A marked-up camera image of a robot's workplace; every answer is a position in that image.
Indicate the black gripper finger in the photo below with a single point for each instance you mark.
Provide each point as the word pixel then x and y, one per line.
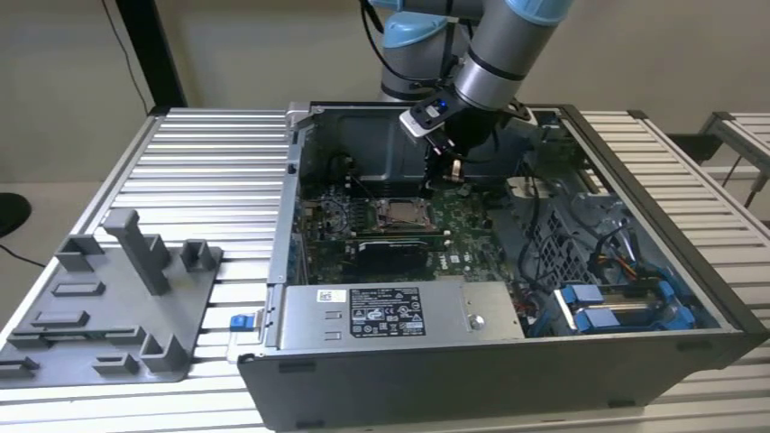
pixel 431 169
pixel 455 169

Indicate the CPU chip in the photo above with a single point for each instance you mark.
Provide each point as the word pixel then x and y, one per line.
pixel 404 212

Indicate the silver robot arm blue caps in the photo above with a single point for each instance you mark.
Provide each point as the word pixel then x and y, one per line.
pixel 511 45

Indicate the CPU socket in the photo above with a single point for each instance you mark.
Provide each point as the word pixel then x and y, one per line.
pixel 401 213

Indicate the black RAM slot bank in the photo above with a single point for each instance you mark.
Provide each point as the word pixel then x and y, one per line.
pixel 399 233

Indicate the green motherboard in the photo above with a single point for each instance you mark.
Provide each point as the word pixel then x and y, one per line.
pixel 468 252

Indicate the black graphics card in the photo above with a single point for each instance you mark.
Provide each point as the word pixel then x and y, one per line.
pixel 391 259

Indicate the grey metal drive cage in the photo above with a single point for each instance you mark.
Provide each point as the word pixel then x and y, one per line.
pixel 552 234

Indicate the silver power supply unit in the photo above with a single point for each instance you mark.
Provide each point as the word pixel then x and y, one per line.
pixel 456 311

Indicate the blue disk carrier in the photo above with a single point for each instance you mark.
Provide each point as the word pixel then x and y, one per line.
pixel 584 293
pixel 596 320

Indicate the black box under table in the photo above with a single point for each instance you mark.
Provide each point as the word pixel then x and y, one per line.
pixel 694 146

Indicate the metal slat side table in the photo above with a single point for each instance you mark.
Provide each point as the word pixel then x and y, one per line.
pixel 742 135

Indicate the small blue clip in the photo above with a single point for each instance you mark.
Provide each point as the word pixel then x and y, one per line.
pixel 240 322

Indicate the black PC case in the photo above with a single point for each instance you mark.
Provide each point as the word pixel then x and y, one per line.
pixel 480 383

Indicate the grey plastic parts rack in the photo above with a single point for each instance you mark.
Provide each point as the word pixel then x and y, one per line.
pixel 120 315

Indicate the black round chair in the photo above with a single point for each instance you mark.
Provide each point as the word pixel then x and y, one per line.
pixel 13 214

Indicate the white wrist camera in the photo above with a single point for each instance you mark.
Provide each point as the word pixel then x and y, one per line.
pixel 420 117

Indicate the blue plastic bay bracket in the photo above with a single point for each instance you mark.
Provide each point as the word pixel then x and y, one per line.
pixel 676 306

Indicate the black vertical post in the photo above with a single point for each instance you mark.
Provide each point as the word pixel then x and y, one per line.
pixel 149 54

